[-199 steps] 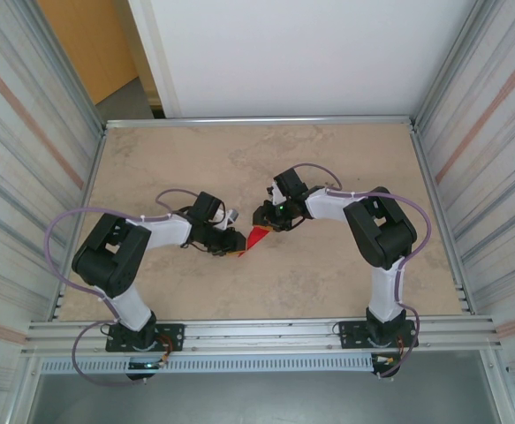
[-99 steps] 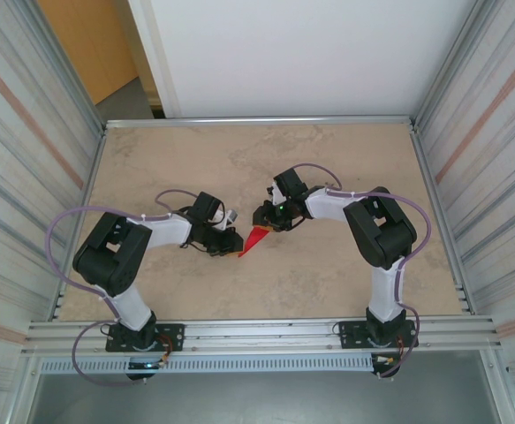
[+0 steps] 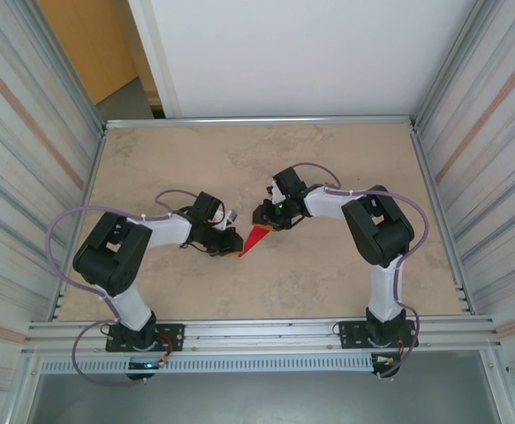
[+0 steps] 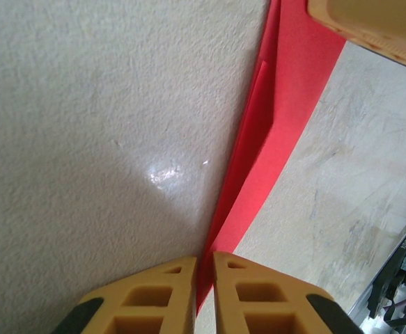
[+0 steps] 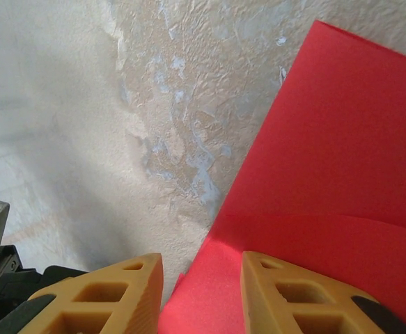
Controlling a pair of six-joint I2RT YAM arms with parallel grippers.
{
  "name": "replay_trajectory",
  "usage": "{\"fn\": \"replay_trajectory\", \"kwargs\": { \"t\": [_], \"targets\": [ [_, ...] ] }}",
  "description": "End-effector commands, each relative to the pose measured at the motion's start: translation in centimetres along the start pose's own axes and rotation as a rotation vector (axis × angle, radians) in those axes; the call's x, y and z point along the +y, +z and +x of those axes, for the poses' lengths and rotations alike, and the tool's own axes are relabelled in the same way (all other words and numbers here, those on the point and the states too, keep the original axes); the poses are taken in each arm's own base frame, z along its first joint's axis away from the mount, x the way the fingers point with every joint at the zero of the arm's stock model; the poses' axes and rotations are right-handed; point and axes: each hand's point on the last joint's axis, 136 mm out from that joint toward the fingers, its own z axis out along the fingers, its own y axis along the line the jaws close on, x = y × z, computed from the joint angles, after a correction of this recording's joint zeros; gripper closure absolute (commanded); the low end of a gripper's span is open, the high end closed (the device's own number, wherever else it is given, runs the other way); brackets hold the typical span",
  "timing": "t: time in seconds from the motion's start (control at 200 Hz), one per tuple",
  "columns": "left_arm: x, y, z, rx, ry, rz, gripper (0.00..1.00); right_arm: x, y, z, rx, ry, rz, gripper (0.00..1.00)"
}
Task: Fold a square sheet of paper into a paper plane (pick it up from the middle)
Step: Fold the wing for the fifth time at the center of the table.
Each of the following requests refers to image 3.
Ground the red paper sheet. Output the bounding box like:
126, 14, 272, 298
238, 223, 272, 259

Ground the aluminium table crossbar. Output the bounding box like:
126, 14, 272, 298
104, 115, 417, 130

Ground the black electronics module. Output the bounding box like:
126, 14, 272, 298
125, 358, 159, 383
370, 352, 402, 381

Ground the orange wooden door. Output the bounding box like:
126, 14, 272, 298
35, 0, 141, 106

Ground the wide aluminium mounting rail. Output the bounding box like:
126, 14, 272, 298
26, 315, 504, 357

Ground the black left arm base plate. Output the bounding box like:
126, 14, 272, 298
105, 323, 186, 353

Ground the red orange wire bundle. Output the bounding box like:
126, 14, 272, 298
157, 334, 175, 367
384, 337, 406, 367

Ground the grey slotted cable duct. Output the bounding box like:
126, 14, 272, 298
39, 355, 375, 375

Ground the aluminium table side rail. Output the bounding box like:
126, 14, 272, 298
409, 121, 474, 315
49, 123, 108, 322

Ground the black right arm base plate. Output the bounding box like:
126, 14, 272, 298
337, 318, 419, 350

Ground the white door frame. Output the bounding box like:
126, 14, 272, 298
126, 0, 183, 119

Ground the aluminium upright post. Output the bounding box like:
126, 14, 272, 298
31, 0, 107, 133
414, 0, 490, 129

